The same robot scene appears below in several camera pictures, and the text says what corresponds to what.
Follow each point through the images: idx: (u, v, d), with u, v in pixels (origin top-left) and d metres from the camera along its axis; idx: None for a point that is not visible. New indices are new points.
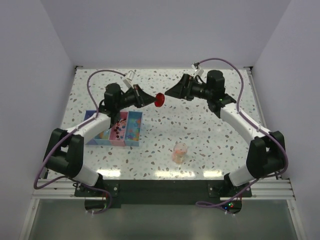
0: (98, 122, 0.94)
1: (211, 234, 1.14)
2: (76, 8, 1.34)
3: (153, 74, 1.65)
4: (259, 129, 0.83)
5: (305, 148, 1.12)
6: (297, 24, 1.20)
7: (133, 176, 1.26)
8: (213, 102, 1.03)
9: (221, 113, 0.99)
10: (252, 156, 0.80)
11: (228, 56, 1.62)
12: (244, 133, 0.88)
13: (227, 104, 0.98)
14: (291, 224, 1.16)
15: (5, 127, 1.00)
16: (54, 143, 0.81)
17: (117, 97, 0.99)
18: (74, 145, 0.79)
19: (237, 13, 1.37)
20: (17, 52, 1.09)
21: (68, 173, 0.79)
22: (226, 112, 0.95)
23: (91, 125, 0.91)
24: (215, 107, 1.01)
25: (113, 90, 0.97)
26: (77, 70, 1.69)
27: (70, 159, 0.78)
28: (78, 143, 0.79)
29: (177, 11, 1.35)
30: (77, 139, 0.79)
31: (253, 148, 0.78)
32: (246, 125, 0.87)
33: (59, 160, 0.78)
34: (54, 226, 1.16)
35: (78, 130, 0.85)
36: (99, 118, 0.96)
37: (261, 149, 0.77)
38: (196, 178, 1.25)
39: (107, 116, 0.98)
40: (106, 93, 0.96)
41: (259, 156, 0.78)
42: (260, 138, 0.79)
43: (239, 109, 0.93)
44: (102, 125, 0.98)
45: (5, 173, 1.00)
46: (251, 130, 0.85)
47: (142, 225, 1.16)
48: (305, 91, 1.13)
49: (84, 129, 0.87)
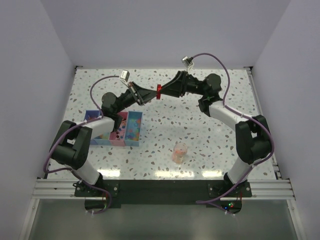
0: (103, 122, 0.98)
1: (211, 234, 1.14)
2: (76, 8, 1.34)
3: (153, 74, 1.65)
4: (242, 115, 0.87)
5: (305, 148, 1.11)
6: (297, 24, 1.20)
7: (133, 176, 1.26)
8: (202, 102, 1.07)
9: (209, 111, 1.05)
10: (239, 140, 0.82)
11: (228, 56, 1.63)
12: (231, 123, 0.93)
13: (215, 102, 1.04)
14: (291, 225, 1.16)
15: (5, 127, 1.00)
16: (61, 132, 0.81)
17: (115, 105, 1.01)
18: (83, 136, 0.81)
19: (237, 13, 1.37)
20: (17, 52, 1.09)
21: (74, 163, 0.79)
22: (213, 107, 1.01)
23: (98, 122, 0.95)
24: (204, 107, 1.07)
25: (110, 102, 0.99)
26: (77, 70, 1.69)
27: (77, 149, 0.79)
28: (87, 134, 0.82)
29: (177, 11, 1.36)
30: (86, 130, 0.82)
31: (238, 131, 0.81)
32: (231, 114, 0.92)
33: (66, 150, 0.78)
34: (54, 226, 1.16)
35: (86, 123, 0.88)
36: (104, 118, 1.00)
37: (245, 131, 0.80)
38: (196, 178, 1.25)
39: (111, 119, 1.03)
40: (103, 105, 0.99)
41: (246, 138, 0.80)
42: (244, 122, 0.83)
43: (224, 103, 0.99)
44: (106, 127, 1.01)
45: (5, 172, 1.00)
46: (236, 117, 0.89)
47: (142, 225, 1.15)
48: (304, 91, 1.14)
49: (91, 124, 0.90)
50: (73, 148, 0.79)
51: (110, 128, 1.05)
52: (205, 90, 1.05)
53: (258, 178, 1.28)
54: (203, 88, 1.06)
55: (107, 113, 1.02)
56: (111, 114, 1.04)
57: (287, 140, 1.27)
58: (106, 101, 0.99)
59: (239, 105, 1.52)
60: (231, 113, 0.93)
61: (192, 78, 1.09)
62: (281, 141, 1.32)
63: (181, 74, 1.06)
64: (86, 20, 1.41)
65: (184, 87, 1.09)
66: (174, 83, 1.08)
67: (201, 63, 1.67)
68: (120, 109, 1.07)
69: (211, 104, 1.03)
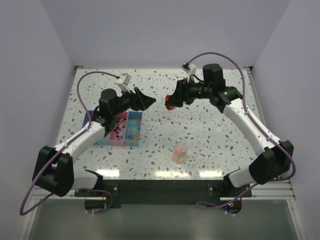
0: (91, 133, 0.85)
1: (211, 234, 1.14)
2: (76, 8, 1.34)
3: (153, 74, 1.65)
4: (269, 138, 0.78)
5: (305, 148, 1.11)
6: (297, 24, 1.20)
7: (133, 176, 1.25)
8: (217, 95, 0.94)
9: (224, 109, 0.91)
10: (258, 163, 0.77)
11: (228, 56, 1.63)
12: (251, 138, 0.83)
13: (234, 101, 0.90)
14: (291, 225, 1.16)
15: (5, 127, 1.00)
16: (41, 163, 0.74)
17: (113, 102, 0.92)
18: (62, 166, 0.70)
19: (237, 13, 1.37)
20: (17, 52, 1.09)
21: (58, 193, 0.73)
22: (232, 110, 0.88)
23: (82, 139, 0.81)
24: (219, 100, 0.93)
25: (108, 97, 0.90)
26: (77, 69, 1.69)
27: (58, 181, 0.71)
28: (67, 164, 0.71)
29: (177, 10, 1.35)
30: (65, 159, 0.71)
31: (261, 157, 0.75)
32: (255, 131, 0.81)
33: (47, 182, 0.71)
34: (54, 225, 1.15)
35: (67, 147, 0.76)
36: (91, 129, 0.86)
37: (270, 161, 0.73)
38: (196, 178, 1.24)
39: (100, 125, 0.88)
40: (101, 99, 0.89)
41: (267, 167, 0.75)
42: (270, 150, 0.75)
43: (247, 111, 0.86)
44: (95, 136, 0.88)
45: (5, 172, 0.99)
46: (261, 137, 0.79)
47: (142, 225, 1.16)
48: (304, 91, 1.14)
49: (74, 144, 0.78)
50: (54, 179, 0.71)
51: (101, 134, 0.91)
52: (208, 81, 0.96)
53: None
54: (207, 80, 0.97)
55: (102, 112, 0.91)
56: (106, 115, 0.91)
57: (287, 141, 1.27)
58: (104, 96, 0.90)
59: None
60: (253, 128, 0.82)
61: (196, 83, 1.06)
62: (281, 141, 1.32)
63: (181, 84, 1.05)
64: (86, 21, 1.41)
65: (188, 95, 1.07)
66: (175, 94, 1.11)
67: (201, 63, 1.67)
68: (116, 113, 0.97)
69: (230, 103, 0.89)
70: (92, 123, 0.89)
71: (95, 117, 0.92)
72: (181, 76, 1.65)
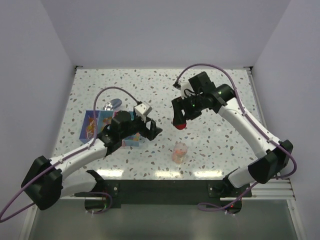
0: (91, 152, 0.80)
1: (211, 234, 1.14)
2: (76, 8, 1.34)
3: (153, 74, 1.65)
4: (270, 140, 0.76)
5: (305, 148, 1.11)
6: (297, 24, 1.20)
7: (133, 176, 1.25)
8: (210, 94, 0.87)
9: (219, 110, 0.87)
10: (258, 165, 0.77)
11: (228, 56, 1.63)
12: (250, 139, 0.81)
13: (229, 101, 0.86)
14: (291, 225, 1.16)
15: (5, 127, 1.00)
16: (32, 172, 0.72)
17: (125, 126, 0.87)
18: (49, 182, 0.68)
19: (237, 13, 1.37)
20: (17, 52, 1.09)
21: (40, 205, 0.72)
22: (229, 111, 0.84)
23: (79, 157, 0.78)
24: (213, 99, 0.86)
25: (122, 119, 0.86)
26: (77, 70, 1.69)
27: (45, 194, 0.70)
28: (55, 181, 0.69)
29: (177, 11, 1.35)
30: (54, 177, 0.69)
31: (262, 160, 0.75)
32: (255, 133, 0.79)
33: (34, 192, 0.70)
34: (54, 225, 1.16)
35: (61, 163, 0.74)
36: (92, 148, 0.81)
37: (272, 164, 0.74)
38: (196, 178, 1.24)
39: (103, 146, 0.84)
40: (114, 118, 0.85)
41: (270, 169, 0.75)
42: (272, 152, 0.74)
43: (244, 112, 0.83)
44: (96, 154, 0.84)
45: (5, 172, 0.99)
46: (261, 139, 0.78)
47: (142, 225, 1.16)
48: (304, 91, 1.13)
49: (70, 161, 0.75)
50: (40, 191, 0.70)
51: (102, 153, 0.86)
52: (199, 87, 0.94)
53: None
54: (198, 85, 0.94)
55: (111, 132, 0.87)
56: (113, 136, 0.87)
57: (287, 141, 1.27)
58: (117, 116, 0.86)
59: None
60: (252, 130, 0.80)
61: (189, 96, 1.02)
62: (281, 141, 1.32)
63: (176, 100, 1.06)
64: (86, 21, 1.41)
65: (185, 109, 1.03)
66: (176, 112, 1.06)
67: (201, 63, 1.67)
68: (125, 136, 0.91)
69: (226, 104, 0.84)
70: (96, 141, 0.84)
71: (101, 133, 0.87)
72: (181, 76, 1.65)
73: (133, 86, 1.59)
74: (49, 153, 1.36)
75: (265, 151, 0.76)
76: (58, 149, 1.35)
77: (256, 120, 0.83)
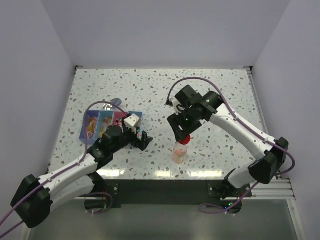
0: (81, 169, 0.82)
1: (211, 234, 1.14)
2: (76, 8, 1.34)
3: (153, 74, 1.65)
4: (266, 140, 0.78)
5: (305, 147, 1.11)
6: (298, 23, 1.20)
7: (133, 176, 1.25)
8: (199, 104, 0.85)
9: (210, 118, 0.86)
10: (259, 167, 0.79)
11: (228, 56, 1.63)
12: (246, 143, 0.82)
13: (219, 109, 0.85)
14: (291, 225, 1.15)
15: (5, 127, 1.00)
16: (21, 190, 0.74)
17: (116, 140, 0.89)
18: (37, 202, 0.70)
19: (237, 13, 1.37)
20: (17, 51, 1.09)
21: (29, 223, 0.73)
22: (221, 118, 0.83)
23: (68, 174, 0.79)
24: (203, 109, 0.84)
25: (113, 134, 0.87)
26: (77, 70, 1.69)
27: (31, 214, 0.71)
28: (43, 201, 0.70)
29: (177, 10, 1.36)
30: (43, 196, 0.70)
31: (262, 162, 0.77)
32: (250, 136, 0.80)
33: (22, 210, 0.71)
34: (54, 225, 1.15)
35: (50, 182, 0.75)
36: (82, 164, 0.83)
37: (273, 164, 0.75)
38: (196, 178, 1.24)
39: (93, 161, 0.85)
40: (104, 134, 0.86)
41: (271, 169, 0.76)
42: (270, 153, 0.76)
43: (235, 116, 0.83)
44: (86, 170, 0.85)
45: (4, 172, 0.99)
46: (257, 141, 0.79)
47: (142, 225, 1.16)
48: (304, 91, 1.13)
49: (59, 179, 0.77)
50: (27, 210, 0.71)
51: (92, 168, 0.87)
52: (186, 101, 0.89)
53: None
54: (185, 99, 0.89)
55: (102, 146, 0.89)
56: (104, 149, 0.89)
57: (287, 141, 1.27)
58: (108, 131, 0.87)
59: (239, 105, 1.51)
60: (247, 132, 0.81)
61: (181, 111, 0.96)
62: None
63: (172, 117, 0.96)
64: (86, 20, 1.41)
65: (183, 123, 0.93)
66: (174, 130, 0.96)
67: (201, 63, 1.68)
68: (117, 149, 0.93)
69: (217, 111, 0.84)
70: (86, 156, 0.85)
71: (92, 148, 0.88)
72: (181, 76, 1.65)
73: (133, 86, 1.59)
74: (49, 153, 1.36)
75: (263, 152, 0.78)
76: (58, 149, 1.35)
77: (248, 122, 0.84)
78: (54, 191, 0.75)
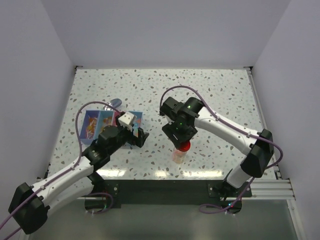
0: (75, 174, 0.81)
1: (211, 234, 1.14)
2: (76, 7, 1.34)
3: (153, 74, 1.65)
4: (249, 134, 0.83)
5: (306, 148, 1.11)
6: (298, 24, 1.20)
7: (133, 176, 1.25)
8: (182, 112, 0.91)
9: (194, 122, 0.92)
10: (249, 163, 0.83)
11: (228, 56, 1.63)
12: (232, 140, 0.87)
13: (200, 112, 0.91)
14: (291, 225, 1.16)
15: (5, 127, 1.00)
16: (16, 199, 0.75)
17: (112, 141, 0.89)
18: (32, 210, 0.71)
19: (236, 13, 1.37)
20: (17, 51, 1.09)
21: (27, 229, 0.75)
22: (204, 121, 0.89)
23: (62, 180, 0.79)
24: (186, 114, 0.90)
25: (109, 135, 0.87)
26: (77, 70, 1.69)
27: (27, 222, 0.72)
28: (37, 210, 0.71)
29: (177, 11, 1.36)
30: (37, 205, 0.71)
31: (250, 156, 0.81)
32: (233, 132, 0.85)
33: (18, 218, 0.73)
34: (55, 225, 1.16)
35: (43, 189, 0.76)
36: (77, 169, 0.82)
37: (260, 156, 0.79)
38: (196, 178, 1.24)
39: (89, 165, 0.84)
40: (100, 135, 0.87)
41: (259, 161, 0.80)
42: (255, 146, 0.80)
43: (217, 117, 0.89)
44: (82, 174, 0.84)
45: (4, 172, 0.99)
46: (241, 136, 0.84)
47: (142, 225, 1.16)
48: (304, 91, 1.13)
49: (52, 186, 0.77)
50: (23, 219, 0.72)
51: (89, 172, 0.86)
52: (171, 112, 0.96)
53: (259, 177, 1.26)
54: (169, 110, 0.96)
55: (99, 147, 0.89)
56: (101, 151, 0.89)
57: (287, 141, 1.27)
58: (104, 132, 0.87)
59: (239, 105, 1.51)
60: (231, 130, 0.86)
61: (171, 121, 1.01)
62: (281, 141, 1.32)
63: (165, 127, 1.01)
64: (86, 21, 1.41)
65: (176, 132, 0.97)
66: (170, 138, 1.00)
67: (201, 63, 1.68)
68: (114, 149, 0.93)
69: (198, 115, 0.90)
70: (81, 158, 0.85)
71: (88, 149, 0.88)
72: (181, 76, 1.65)
73: (133, 86, 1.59)
74: (49, 153, 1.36)
75: (249, 146, 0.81)
76: (58, 149, 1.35)
77: (230, 121, 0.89)
78: (48, 199, 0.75)
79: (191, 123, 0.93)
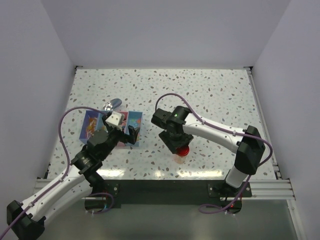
0: (64, 186, 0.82)
1: (211, 234, 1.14)
2: (76, 7, 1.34)
3: (153, 74, 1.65)
4: (234, 133, 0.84)
5: (306, 148, 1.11)
6: (298, 23, 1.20)
7: (133, 176, 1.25)
8: (170, 121, 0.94)
9: (184, 130, 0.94)
10: (240, 161, 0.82)
11: (228, 56, 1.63)
12: (223, 143, 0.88)
13: (188, 118, 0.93)
14: (291, 225, 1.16)
15: (5, 127, 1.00)
16: (8, 216, 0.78)
17: (103, 146, 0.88)
18: (23, 227, 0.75)
19: (237, 13, 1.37)
20: (16, 50, 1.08)
21: None
22: (191, 127, 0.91)
23: (50, 195, 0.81)
24: (175, 125, 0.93)
25: (98, 140, 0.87)
26: (77, 69, 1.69)
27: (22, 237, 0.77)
28: (28, 227, 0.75)
29: (177, 11, 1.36)
30: (27, 222, 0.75)
31: (240, 154, 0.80)
32: (220, 133, 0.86)
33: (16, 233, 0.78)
34: (54, 225, 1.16)
35: (32, 206, 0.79)
36: (66, 179, 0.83)
37: (248, 152, 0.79)
38: (196, 178, 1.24)
39: (78, 174, 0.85)
40: (89, 141, 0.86)
41: (249, 158, 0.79)
42: (242, 143, 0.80)
43: (202, 120, 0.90)
44: (72, 185, 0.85)
45: (4, 172, 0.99)
46: (228, 136, 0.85)
47: (142, 225, 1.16)
48: (304, 91, 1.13)
49: (41, 202, 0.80)
50: (19, 235, 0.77)
51: (80, 180, 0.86)
52: (161, 122, 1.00)
53: (258, 177, 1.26)
54: (159, 120, 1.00)
55: (88, 153, 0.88)
56: (92, 156, 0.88)
57: (287, 140, 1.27)
58: (93, 138, 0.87)
59: (239, 105, 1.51)
60: (217, 131, 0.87)
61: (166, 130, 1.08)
62: (282, 141, 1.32)
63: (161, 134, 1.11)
64: (86, 20, 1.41)
65: (171, 139, 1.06)
66: (167, 144, 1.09)
67: (201, 63, 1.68)
68: (106, 154, 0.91)
69: (185, 121, 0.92)
70: (70, 168, 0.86)
71: (78, 156, 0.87)
72: (181, 76, 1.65)
73: (133, 86, 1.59)
74: (49, 153, 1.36)
75: (237, 144, 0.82)
76: (58, 149, 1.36)
77: (216, 123, 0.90)
78: (38, 215, 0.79)
79: (181, 131, 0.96)
